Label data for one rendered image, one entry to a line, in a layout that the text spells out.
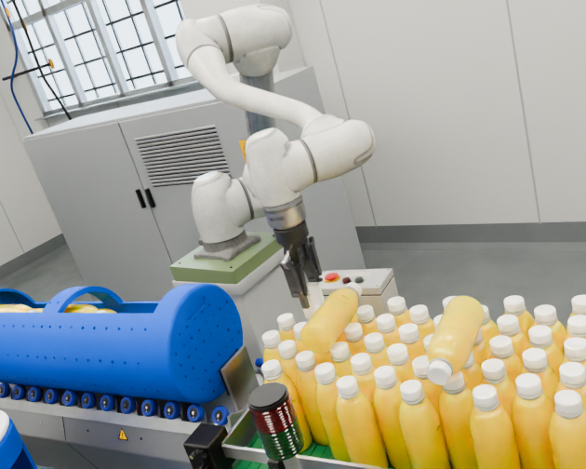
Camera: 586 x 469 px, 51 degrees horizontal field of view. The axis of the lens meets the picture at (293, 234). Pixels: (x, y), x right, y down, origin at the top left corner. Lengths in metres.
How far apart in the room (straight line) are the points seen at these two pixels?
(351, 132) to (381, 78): 2.76
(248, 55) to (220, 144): 1.55
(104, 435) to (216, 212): 0.78
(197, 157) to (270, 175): 2.13
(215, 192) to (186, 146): 1.39
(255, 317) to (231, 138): 1.34
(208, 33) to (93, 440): 1.13
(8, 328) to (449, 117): 2.92
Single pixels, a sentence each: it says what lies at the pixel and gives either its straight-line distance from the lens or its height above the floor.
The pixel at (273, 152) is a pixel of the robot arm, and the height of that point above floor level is 1.51.
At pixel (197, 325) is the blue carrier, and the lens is 1.48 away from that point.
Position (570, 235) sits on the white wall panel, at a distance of 4.04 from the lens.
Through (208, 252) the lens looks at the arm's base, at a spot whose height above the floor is 1.08.
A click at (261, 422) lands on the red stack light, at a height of 1.23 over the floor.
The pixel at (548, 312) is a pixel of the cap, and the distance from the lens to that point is 1.28.
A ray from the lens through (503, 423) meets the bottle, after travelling 1.10.
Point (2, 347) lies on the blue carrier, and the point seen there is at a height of 1.14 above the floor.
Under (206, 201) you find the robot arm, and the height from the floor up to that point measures 1.26.
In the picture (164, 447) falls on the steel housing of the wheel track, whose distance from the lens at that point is 1.64.
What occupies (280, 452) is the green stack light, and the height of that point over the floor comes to 1.18.
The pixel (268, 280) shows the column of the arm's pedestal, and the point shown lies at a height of 0.93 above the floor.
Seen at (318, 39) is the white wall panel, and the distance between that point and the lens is 4.26.
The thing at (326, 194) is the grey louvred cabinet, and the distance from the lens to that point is 3.40.
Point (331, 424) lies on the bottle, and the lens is 1.27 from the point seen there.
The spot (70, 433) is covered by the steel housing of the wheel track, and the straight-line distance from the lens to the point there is 1.90.
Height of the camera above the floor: 1.77
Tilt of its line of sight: 20 degrees down
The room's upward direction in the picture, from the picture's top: 17 degrees counter-clockwise
